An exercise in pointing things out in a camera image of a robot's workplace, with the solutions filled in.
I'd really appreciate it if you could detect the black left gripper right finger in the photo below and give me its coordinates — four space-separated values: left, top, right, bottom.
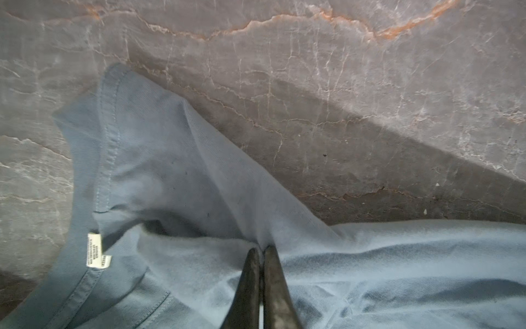
263 246 303 329

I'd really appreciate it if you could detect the blue-grey t-shirt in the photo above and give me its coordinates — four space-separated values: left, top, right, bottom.
1 64 525 328

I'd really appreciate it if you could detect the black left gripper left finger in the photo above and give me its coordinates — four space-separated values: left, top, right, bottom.
220 248 261 329

